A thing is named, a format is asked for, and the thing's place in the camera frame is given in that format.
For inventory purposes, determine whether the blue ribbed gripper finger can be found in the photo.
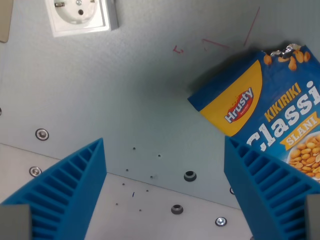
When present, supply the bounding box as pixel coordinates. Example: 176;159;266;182
0;137;108;240
223;136;320;240

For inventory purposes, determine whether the beige plastic box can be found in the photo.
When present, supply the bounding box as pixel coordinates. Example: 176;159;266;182
0;0;14;44

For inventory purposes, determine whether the white wall power socket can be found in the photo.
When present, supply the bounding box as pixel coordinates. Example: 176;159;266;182
44;0;120;38

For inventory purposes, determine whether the blue Hrusty peanut snack bag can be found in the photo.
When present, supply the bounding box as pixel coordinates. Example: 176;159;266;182
187;43;320;181

